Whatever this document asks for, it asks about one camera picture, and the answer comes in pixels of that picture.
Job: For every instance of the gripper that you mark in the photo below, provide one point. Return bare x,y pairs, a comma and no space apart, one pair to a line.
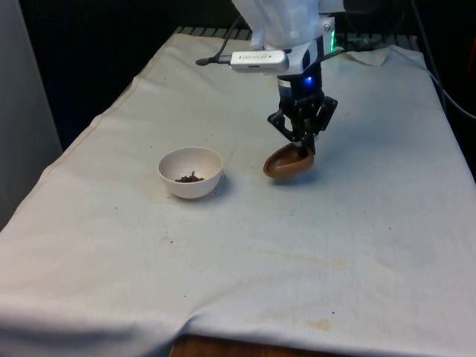
297,93

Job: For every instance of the brown cup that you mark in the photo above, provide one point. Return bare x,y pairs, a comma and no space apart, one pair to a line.
286,165

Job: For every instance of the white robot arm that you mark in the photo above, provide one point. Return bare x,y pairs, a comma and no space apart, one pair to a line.
282,22

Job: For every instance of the coffee beans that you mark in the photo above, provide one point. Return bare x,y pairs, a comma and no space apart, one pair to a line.
189,179

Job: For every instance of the white bowl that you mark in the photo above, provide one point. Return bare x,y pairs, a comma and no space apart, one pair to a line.
189,189

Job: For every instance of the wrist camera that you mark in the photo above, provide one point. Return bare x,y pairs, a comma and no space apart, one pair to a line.
260,60

